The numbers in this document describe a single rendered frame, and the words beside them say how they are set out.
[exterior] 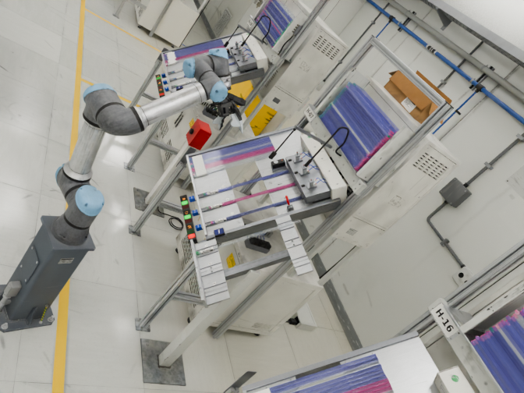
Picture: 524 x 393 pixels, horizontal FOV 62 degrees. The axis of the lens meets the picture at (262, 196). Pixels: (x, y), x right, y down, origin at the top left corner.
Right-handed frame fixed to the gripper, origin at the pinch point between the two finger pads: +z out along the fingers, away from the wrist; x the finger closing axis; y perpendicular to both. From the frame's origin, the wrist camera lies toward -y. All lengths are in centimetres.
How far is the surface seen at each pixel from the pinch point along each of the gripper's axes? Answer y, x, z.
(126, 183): -19, -151, 64
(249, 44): -127, -114, -23
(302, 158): -53, -4, 30
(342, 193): -47, 25, 42
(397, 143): -58, 49, 16
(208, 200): -5, -33, 44
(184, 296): 22, -31, 90
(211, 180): -17, -42, 38
